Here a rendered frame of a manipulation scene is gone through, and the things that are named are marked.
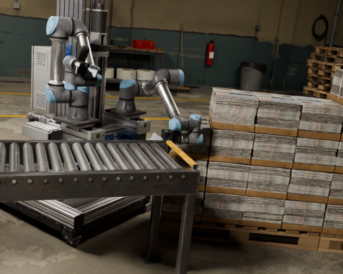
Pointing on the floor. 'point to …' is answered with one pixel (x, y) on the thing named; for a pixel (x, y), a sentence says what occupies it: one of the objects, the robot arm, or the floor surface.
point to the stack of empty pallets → (326, 69)
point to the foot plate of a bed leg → (151, 260)
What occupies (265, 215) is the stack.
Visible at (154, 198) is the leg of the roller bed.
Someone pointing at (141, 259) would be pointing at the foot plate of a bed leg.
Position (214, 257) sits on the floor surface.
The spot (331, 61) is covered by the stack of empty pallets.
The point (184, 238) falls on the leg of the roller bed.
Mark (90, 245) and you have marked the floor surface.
